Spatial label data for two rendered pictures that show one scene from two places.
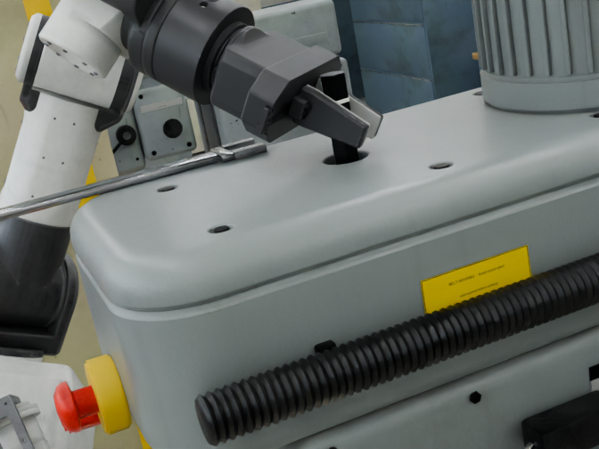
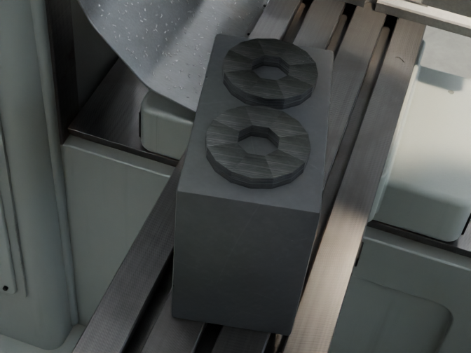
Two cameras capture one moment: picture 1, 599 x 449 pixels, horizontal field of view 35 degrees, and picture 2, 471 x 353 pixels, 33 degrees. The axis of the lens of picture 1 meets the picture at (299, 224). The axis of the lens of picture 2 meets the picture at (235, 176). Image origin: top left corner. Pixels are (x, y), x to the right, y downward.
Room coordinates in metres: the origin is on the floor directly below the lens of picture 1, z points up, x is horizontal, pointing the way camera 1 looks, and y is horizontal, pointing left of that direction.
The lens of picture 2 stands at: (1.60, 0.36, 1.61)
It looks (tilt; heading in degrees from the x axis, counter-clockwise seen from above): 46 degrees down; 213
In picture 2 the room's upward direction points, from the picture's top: 7 degrees clockwise
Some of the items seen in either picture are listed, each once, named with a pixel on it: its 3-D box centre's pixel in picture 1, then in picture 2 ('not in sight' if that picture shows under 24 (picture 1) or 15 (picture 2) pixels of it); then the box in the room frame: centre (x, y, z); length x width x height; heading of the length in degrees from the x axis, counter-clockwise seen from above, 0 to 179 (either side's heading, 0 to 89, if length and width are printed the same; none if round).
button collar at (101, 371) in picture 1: (107, 394); not in sight; (0.67, 0.17, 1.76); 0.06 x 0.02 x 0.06; 19
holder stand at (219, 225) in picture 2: not in sight; (254, 178); (1.13, 0.08, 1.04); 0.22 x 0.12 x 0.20; 30
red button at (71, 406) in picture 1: (77, 404); not in sight; (0.67, 0.19, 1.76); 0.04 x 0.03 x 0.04; 19
